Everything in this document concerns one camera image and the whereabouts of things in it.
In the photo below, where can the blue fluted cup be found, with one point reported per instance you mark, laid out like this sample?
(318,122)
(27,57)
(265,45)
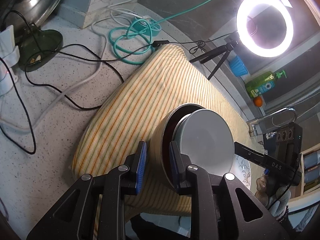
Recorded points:
(238,66)

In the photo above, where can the person's right hand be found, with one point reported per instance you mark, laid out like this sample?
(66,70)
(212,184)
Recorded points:
(277,202)

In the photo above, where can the light blue bowl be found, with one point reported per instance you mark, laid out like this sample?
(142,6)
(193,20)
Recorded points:
(207,142)

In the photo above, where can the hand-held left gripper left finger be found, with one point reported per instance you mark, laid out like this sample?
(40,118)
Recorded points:
(141,167)

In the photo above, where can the white adapter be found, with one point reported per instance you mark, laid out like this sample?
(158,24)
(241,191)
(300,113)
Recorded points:
(7,42)

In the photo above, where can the dark green dish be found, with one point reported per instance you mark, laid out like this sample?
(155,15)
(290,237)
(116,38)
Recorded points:
(47,40)

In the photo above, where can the green soap bottle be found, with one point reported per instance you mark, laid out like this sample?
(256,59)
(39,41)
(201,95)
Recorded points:
(262,83)

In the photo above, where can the white plate with grey print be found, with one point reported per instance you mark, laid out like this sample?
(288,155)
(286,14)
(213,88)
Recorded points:
(241,170)

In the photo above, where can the black tripod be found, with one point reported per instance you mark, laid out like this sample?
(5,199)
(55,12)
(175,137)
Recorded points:
(226,48)

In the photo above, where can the teal power strip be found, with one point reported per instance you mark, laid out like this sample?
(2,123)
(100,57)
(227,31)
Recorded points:
(152,30)

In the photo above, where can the red bowl with steel inside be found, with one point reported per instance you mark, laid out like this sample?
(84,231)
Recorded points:
(172,123)

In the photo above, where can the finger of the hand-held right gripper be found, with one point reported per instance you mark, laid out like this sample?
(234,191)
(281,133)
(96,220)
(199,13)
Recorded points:
(250,155)

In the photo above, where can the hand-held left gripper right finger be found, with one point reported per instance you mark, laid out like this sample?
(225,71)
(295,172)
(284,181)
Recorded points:
(173,165)

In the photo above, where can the beige bowl dark interior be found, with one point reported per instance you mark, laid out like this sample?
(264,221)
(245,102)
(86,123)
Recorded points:
(157,145)

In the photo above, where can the orange fruit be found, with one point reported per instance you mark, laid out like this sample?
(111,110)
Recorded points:
(258,101)

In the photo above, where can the striped yellow cloth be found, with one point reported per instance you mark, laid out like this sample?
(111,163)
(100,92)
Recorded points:
(140,92)

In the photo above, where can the chrome faucet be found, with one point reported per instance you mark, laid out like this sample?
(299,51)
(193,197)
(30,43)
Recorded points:
(252,127)

